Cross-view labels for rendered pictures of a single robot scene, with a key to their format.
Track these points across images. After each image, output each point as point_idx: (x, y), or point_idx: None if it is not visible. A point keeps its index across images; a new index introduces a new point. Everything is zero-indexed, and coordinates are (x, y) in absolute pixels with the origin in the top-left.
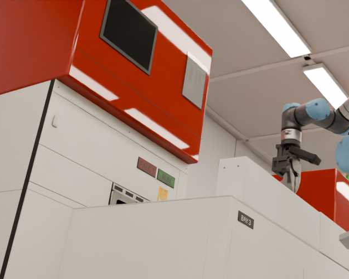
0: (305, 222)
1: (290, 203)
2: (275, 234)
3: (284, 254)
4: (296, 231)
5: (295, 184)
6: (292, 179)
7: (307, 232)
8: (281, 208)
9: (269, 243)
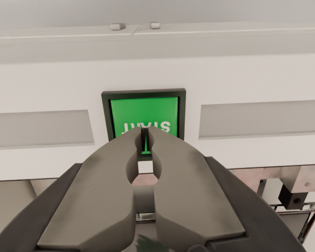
0: (118, 46)
1: (262, 45)
2: (274, 33)
3: (218, 32)
4: (182, 39)
5: (126, 170)
6: (191, 181)
7: (106, 43)
8: (299, 39)
9: (283, 31)
